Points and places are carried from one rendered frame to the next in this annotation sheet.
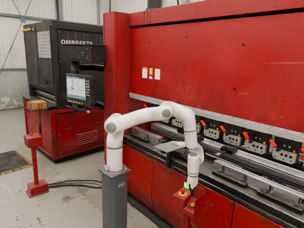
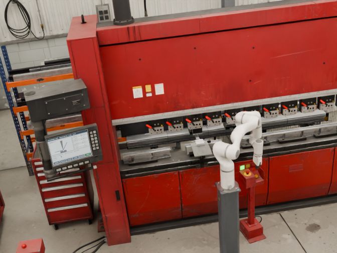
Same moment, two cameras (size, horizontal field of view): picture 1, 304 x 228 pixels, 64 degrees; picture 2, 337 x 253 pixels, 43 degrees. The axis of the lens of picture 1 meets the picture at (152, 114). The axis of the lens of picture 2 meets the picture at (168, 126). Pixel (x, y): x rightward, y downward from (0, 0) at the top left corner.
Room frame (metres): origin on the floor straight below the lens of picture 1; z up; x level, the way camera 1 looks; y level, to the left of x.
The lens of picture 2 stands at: (0.27, 3.00, 3.25)
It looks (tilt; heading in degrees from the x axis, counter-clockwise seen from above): 28 degrees down; 306
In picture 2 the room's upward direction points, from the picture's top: 6 degrees counter-clockwise
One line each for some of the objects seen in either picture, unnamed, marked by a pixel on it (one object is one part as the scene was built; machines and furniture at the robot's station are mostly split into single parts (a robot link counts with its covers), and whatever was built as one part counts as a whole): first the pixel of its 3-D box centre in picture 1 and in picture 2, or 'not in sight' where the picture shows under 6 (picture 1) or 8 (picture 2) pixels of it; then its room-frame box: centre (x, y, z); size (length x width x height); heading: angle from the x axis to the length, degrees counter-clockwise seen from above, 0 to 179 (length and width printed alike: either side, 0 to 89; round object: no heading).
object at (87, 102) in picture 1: (81, 89); (73, 146); (2.87, 0.85, 1.42); 0.45 x 0.12 x 0.36; 55
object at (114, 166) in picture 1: (114, 158); (227, 177); (1.68, 0.27, 1.09); 0.19 x 0.19 x 0.18
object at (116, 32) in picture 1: (136, 108); (103, 134); (3.16, 0.21, 1.15); 0.85 x 0.25 x 2.30; 131
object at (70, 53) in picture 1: (84, 80); (64, 133); (2.97, 0.84, 1.53); 0.51 x 0.25 x 0.85; 55
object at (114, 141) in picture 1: (115, 130); (223, 155); (1.72, 0.27, 1.30); 0.19 x 0.12 x 0.24; 176
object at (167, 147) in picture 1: (170, 146); (200, 148); (2.21, -0.19, 1.00); 0.26 x 0.18 x 0.01; 131
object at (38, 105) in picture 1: (36, 104); not in sight; (3.66, 1.80, 1.04); 0.30 x 0.26 x 0.12; 45
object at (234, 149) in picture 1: (224, 150); (231, 127); (2.11, -0.69, 1.01); 0.26 x 0.12 x 0.05; 131
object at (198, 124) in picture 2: (180, 117); (194, 119); (2.33, -0.28, 1.26); 0.15 x 0.09 x 0.17; 41
